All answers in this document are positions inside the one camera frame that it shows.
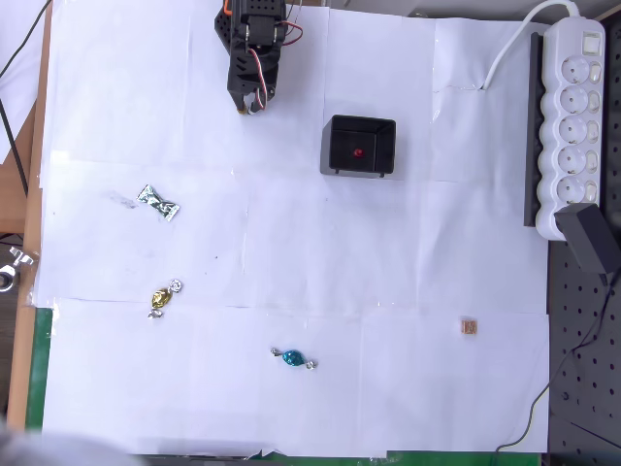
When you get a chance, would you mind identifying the white power strip cable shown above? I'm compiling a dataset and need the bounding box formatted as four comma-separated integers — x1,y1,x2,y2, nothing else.
480,0,583,91

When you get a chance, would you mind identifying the red black white servo cable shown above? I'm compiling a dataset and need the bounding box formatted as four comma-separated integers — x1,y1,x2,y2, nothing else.
245,19,305,114

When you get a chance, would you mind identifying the black square container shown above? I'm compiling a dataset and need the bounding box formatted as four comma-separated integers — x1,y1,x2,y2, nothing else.
319,115,398,180

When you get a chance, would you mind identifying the gold foil candy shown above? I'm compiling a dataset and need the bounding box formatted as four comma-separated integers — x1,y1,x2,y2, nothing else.
147,279,185,320

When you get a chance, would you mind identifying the black power adapter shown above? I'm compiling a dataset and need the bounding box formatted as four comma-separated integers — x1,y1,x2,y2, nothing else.
554,203,621,287

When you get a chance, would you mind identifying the black rail beside power strip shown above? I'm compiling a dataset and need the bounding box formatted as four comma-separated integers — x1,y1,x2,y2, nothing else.
523,32,545,227

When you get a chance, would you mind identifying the silver wrapped candy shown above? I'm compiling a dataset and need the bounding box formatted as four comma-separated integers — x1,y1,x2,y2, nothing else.
136,183,181,223

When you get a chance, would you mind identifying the white power strip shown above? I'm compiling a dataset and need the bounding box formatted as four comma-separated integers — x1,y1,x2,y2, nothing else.
535,17,607,241

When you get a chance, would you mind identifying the blurred grey object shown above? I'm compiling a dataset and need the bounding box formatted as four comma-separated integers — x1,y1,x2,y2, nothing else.
0,416,140,466

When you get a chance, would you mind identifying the black pegboard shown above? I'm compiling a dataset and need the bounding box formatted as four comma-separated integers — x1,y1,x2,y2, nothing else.
547,237,621,466

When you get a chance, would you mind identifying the thin black adapter cable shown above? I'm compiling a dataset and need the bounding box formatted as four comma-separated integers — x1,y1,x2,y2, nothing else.
494,271,621,452

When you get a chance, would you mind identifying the blue foil candy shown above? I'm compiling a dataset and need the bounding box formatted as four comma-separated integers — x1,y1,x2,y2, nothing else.
270,347,319,372

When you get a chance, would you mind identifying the silver metal clamp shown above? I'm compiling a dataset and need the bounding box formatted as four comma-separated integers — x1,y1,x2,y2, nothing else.
0,246,36,291

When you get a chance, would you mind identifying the white paper table cover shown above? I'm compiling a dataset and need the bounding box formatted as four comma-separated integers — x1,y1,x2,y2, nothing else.
39,0,552,458

